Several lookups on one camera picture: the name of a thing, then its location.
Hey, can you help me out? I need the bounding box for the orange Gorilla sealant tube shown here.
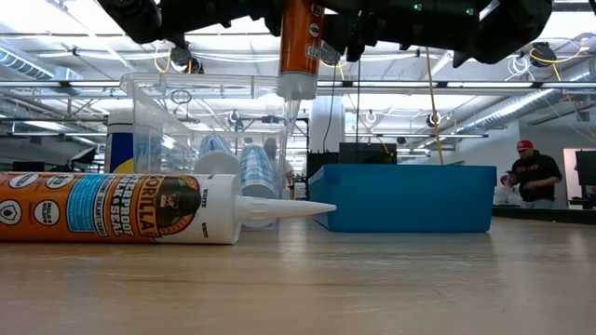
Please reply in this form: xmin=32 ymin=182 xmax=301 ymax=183
xmin=276 ymin=0 xmax=327 ymax=137
xmin=0 ymin=171 xmax=338 ymax=246

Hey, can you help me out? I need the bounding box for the blue white silicone tube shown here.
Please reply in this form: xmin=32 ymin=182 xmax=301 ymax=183
xmin=198 ymin=133 xmax=233 ymax=157
xmin=238 ymin=142 xmax=279 ymax=200

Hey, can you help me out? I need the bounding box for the black monitor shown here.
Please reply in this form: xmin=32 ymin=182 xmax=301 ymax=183
xmin=338 ymin=141 xmax=399 ymax=166
xmin=575 ymin=149 xmax=596 ymax=187

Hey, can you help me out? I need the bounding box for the clear plastic bin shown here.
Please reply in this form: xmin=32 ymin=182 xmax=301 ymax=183
xmin=119 ymin=72 xmax=302 ymax=232

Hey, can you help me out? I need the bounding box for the blue plastic tray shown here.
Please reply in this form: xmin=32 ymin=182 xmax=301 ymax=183
xmin=307 ymin=163 xmax=498 ymax=234

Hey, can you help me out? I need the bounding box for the person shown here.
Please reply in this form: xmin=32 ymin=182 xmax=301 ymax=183
xmin=506 ymin=139 xmax=563 ymax=209

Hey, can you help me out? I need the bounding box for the yellow hanging cable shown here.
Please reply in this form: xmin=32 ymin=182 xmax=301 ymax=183
xmin=425 ymin=46 xmax=446 ymax=166

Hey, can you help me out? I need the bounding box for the silver ceiling duct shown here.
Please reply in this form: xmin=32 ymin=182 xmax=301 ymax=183
xmin=0 ymin=46 xmax=85 ymax=83
xmin=458 ymin=60 xmax=596 ymax=136

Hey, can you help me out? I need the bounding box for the black ceiling cable reel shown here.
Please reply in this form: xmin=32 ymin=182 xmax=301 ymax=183
xmin=530 ymin=41 xmax=558 ymax=69

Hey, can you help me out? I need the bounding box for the black table frame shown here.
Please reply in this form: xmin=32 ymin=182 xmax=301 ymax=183
xmin=492 ymin=206 xmax=596 ymax=225

